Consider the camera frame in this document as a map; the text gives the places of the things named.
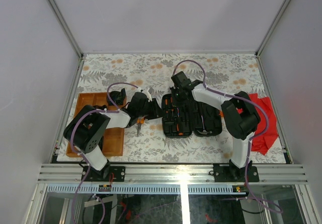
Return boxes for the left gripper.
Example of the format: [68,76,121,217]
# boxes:
[137,98,166,120]

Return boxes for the black plastic tool case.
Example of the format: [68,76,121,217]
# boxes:
[161,94,222,138]

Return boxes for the large orange screwdriver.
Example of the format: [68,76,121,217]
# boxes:
[176,124,183,136]

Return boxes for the claw hammer black handle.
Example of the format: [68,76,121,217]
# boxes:
[194,114,214,136]

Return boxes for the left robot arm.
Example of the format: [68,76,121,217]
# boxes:
[63,92,163,181]

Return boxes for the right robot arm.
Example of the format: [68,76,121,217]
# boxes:
[171,71,261,181]

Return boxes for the orange long-nose pliers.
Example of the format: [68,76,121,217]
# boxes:
[136,117,145,136]

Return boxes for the dark patterned rolled cloth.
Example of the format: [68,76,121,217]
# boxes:
[106,88,126,106]

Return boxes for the wooden compartment tray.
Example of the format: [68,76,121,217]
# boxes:
[74,92,126,157]

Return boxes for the red cloth bag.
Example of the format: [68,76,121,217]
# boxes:
[248,93,279,156]

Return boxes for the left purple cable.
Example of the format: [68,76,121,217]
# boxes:
[69,82,149,224]

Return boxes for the aluminium front rail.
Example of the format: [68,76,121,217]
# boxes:
[37,164,308,194]

